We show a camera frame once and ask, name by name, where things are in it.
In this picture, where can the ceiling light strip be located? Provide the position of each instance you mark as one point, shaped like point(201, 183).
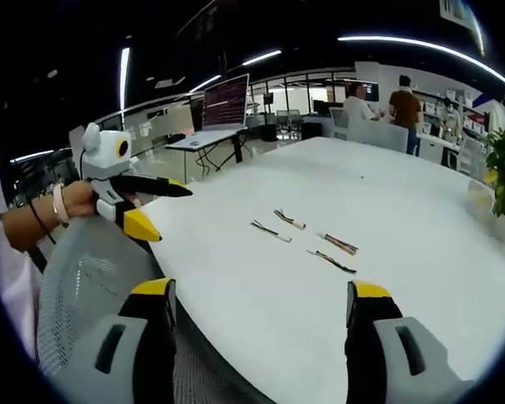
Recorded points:
point(124, 78)
point(205, 83)
point(261, 57)

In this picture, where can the person's left hand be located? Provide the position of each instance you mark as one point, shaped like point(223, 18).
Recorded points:
point(80, 200)

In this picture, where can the person's white shirt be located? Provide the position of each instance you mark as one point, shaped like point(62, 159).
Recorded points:
point(12, 273)

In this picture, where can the long curved ceiling light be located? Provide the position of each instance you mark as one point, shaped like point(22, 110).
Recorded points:
point(425, 44)

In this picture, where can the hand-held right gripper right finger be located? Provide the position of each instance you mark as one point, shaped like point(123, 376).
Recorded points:
point(374, 357)

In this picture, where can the white folding table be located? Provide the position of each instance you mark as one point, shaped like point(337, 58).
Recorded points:
point(204, 141)

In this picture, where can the shelf of white boxes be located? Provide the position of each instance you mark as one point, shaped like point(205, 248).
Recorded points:
point(454, 105)

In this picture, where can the open laptop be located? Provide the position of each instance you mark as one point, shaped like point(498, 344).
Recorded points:
point(225, 103)

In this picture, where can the white office chair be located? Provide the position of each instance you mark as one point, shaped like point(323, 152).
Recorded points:
point(381, 134)

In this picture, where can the pink wristband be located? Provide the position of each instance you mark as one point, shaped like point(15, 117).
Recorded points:
point(59, 206)

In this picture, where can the grey mesh office chair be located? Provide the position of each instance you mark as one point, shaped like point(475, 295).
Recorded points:
point(84, 269)

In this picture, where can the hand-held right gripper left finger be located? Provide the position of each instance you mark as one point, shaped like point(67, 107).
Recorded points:
point(149, 357)

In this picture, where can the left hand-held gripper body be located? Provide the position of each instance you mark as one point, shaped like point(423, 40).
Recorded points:
point(103, 160)

